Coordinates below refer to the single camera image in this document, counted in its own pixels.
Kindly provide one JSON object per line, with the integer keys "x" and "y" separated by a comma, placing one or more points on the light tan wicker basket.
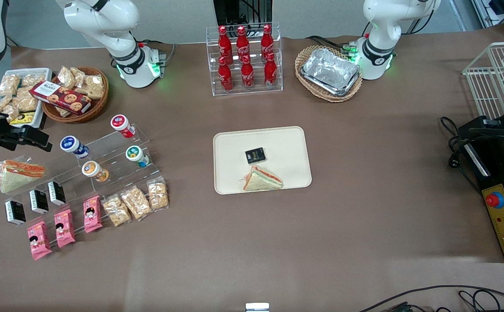
{"x": 328, "y": 97}

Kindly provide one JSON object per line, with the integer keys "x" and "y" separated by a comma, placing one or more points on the orange cap gum bottle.
{"x": 93, "y": 170}

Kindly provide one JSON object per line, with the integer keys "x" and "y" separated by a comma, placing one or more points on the white rectangular plastic tray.
{"x": 44, "y": 76}

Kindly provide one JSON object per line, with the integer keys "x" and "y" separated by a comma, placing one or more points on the aluminium foil tray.
{"x": 330, "y": 71}

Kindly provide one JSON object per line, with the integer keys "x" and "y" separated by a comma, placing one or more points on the blue cap gum bottle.
{"x": 72, "y": 145}

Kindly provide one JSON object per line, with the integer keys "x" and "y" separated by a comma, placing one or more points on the brown table cover sheet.
{"x": 364, "y": 216}

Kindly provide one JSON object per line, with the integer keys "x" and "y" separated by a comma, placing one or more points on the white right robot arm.
{"x": 104, "y": 17}

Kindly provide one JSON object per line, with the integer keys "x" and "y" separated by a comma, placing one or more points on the beige serving tray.
{"x": 234, "y": 151}

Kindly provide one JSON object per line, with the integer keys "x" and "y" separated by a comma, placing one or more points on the clear acrylic bottle rack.
{"x": 256, "y": 91}

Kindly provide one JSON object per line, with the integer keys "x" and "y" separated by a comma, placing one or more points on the clear acrylic stepped shelf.
{"x": 75, "y": 184}

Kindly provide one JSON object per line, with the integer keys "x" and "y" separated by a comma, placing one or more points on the aluminium frame rack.
{"x": 499, "y": 8}

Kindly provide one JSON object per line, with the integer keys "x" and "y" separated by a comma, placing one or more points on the small black snack box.
{"x": 255, "y": 156}
{"x": 57, "y": 193}
{"x": 39, "y": 201}
{"x": 14, "y": 212}

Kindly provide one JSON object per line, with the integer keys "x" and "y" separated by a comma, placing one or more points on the dark brown wicker basket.
{"x": 98, "y": 106}

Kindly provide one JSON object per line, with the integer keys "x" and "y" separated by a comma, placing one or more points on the pink cartoon snack packet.
{"x": 92, "y": 214}
{"x": 39, "y": 240}
{"x": 64, "y": 228}

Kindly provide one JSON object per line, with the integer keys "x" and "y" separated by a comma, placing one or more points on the green cap gum bottle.
{"x": 135, "y": 155}

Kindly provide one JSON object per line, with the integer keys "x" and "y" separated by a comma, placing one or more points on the red cap gum bottle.
{"x": 121, "y": 125}

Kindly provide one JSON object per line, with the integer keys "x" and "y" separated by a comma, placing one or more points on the red cola bottle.
{"x": 270, "y": 73}
{"x": 242, "y": 41}
{"x": 267, "y": 39}
{"x": 247, "y": 76}
{"x": 225, "y": 78}
{"x": 224, "y": 41}

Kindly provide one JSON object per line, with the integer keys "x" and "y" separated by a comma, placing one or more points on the wrapped triangle sandwich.
{"x": 260, "y": 181}
{"x": 18, "y": 175}

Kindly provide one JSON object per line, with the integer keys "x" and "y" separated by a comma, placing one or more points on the yellow snack packet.
{"x": 24, "y": 118}

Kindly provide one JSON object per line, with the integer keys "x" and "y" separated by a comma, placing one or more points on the clear peanut crisp packet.
{"x": 9, "y": 85}
{"x": 63, "y": 112}
{"x": 4, "y": 103}
{"x": 136, "y": 203}
{"x": 33, "y": 80}
{"x": 79, "y": 74}
{"x": 12, "y": 112}
{"x": 66, "y": 77}
{"x": 116, "y": 210}
{"x": 158, "y": 195}
{"x": 25, "y": 102}
{"x": 93, "y": 86}

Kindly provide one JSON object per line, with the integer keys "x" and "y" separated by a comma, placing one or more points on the red cookie box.
{"x": 61, "y": 97}

